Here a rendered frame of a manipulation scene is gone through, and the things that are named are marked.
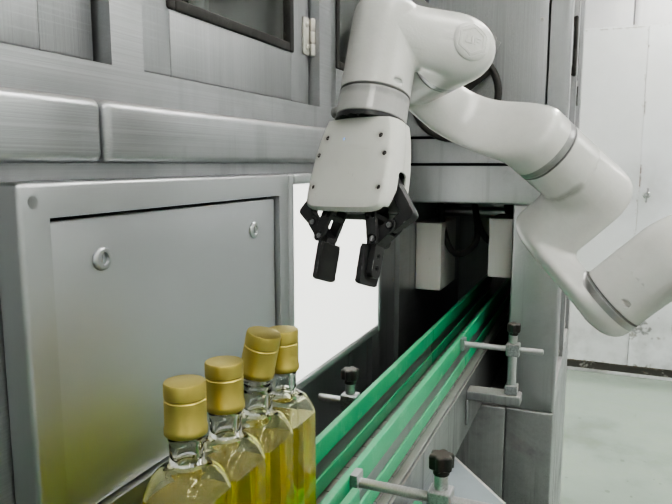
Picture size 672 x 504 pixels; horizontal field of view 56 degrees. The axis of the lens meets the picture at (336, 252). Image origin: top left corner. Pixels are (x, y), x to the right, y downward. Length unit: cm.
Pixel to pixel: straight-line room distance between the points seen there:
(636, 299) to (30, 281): 63
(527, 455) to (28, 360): 130
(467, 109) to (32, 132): 50
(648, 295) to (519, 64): 86
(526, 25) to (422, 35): 89
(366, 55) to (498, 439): 118
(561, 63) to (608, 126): 275
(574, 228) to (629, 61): 351
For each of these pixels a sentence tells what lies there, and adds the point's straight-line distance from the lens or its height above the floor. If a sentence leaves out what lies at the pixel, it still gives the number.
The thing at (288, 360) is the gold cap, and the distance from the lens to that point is 67.
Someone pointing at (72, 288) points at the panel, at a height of 123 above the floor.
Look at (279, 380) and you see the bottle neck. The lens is 68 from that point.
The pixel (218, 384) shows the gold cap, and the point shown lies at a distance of 57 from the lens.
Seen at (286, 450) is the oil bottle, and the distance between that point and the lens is 66.
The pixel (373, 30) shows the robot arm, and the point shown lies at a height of 147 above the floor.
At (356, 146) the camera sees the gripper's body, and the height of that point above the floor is 135.
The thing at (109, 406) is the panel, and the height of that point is 110.
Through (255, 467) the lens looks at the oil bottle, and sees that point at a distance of 60.
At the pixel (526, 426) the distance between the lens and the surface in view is 164.
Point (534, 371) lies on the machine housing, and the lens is 159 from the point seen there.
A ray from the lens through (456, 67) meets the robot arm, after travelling 70.
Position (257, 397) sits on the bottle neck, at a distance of 63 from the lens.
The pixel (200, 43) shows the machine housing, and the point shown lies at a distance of 84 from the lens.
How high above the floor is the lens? 133
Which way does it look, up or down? 8 degrees down
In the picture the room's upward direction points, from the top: straight up
